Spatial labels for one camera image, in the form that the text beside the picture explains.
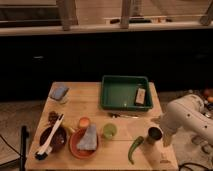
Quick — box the grey blue cloth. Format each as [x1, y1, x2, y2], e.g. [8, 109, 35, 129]
[77, 124, 97, 150]

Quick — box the orange cup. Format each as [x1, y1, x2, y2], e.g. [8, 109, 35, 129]
[78, 117, 91, 128]

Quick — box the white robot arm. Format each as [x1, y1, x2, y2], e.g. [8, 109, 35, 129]
[156, 94, 213, 146]

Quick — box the green plastic tray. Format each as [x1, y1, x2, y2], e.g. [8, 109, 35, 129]
[100, 75, 153, 112]

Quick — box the metal cup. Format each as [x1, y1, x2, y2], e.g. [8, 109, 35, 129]
[147, 127, 162, 145]

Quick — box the green translucent cup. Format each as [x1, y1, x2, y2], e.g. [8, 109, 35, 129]
[102, 123, 117, 140]

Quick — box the orange plate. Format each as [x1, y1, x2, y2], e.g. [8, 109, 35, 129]
[68, 129, 99, 160]

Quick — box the brown dried food piece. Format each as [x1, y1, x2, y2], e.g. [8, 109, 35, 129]
[48, 111, 59, 125]

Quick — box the brown block in tray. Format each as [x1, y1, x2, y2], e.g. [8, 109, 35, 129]
[135, 88, 146, 105]

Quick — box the black stand post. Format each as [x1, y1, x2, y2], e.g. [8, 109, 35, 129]
[19, 126, 29, 171]

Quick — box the dark brown bowl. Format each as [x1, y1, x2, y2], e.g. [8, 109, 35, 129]
[39, 127, 67, 153]

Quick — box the green chili pepper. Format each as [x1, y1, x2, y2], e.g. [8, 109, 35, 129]
[128, 136, 144, 164]

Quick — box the black floor cable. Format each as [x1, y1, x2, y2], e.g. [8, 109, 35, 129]
[178, 162, 213, 171]

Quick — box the blue sponge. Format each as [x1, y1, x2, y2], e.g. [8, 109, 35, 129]
[50, 86, 69, 101]

